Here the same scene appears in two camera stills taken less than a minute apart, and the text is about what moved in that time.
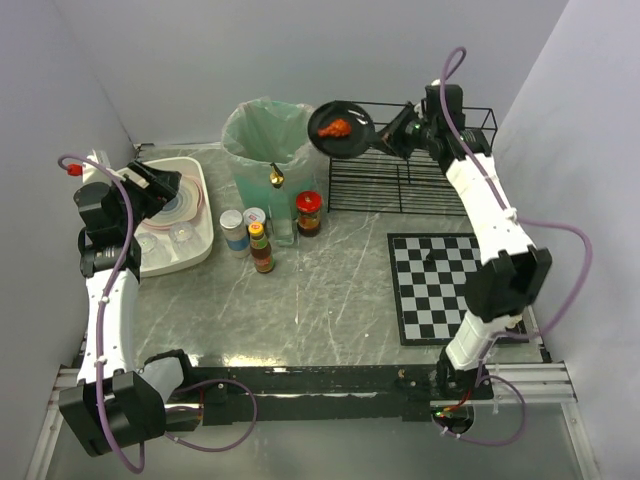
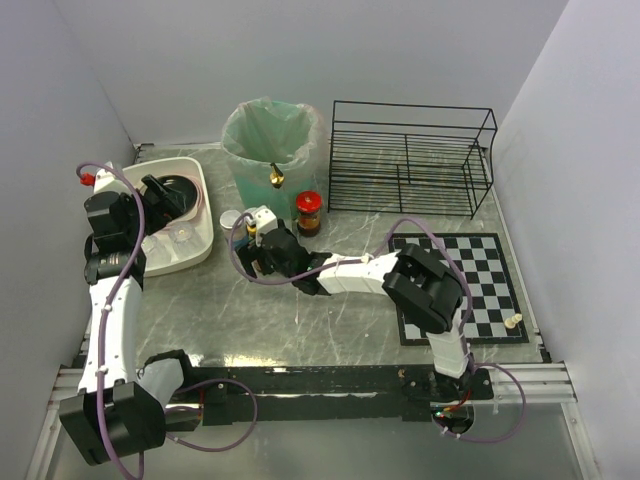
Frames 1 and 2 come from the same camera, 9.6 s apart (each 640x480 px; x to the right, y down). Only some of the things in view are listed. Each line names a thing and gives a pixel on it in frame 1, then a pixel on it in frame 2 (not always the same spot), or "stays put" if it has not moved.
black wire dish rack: [388, 183] stays put
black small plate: [362, 129] to [182, 186]
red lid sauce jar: [308, 206] stays put
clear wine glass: [154, 252] stays put
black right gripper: [398, 133] to [255, 257]
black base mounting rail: [241, 393] stays put
